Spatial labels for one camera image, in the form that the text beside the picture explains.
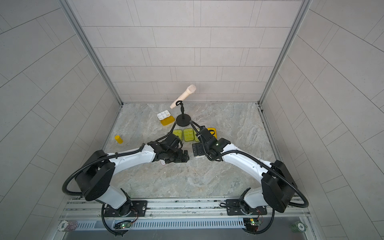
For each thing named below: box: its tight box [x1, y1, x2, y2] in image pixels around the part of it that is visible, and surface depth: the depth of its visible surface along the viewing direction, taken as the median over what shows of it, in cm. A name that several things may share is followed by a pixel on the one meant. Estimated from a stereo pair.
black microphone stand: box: [175, 100, 192, 127], surface depth 107 cm
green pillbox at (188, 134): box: [183, 128, 195, 142], surface depth 99 cm
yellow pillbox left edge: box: [114, 135, 124, 144], surface depth 95 cm
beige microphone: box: [170, 84, 197, 109], surface depth 88 cm
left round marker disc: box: [58, 220, 69, 232], surface depth 63 cm
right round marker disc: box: [291, 221, 308, 233], surface depth 63 cm
